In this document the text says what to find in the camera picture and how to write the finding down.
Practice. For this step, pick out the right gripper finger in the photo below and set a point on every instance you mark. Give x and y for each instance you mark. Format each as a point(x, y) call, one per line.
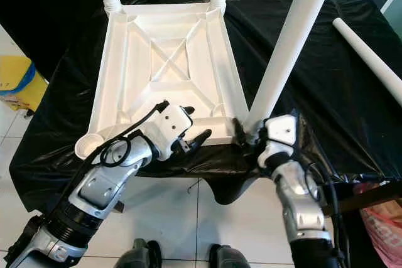
point(240, 131)

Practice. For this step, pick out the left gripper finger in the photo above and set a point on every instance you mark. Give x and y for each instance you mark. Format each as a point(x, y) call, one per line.
point(200, 137)
point(188, 110)

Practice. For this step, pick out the white plastic children table top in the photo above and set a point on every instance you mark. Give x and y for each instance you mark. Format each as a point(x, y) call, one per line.
point(163, 54)

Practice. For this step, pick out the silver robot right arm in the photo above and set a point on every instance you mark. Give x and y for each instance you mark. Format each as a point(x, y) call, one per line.
point(301, 205)

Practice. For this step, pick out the black plastic table cover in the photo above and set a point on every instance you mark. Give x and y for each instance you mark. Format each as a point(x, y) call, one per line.
point(320, 142)

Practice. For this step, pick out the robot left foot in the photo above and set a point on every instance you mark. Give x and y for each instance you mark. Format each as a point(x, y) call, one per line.
point(146, 255)

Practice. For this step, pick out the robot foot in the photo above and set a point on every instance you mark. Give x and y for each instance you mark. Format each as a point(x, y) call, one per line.
point(229, 258)
point(146, 255)

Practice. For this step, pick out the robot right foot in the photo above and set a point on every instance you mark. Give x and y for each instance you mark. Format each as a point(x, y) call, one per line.
point(229, 258)

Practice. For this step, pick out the pink plastic bag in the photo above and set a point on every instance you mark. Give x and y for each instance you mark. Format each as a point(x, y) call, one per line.
point(383, 218)

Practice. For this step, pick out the yellow bin with blue band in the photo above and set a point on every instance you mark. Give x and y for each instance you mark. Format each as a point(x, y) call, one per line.
point(19, 83)

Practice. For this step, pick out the black door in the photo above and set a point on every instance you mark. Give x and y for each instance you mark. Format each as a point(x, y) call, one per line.
point(50, 4)

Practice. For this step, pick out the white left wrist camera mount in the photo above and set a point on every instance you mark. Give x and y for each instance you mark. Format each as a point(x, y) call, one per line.
point(169, 123)

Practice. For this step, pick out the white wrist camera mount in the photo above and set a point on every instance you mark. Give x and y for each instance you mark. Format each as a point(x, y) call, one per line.
point(169, 123)
point(281, 130)

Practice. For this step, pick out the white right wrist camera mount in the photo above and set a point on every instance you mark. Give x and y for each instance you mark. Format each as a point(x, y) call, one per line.
point(281, 130)

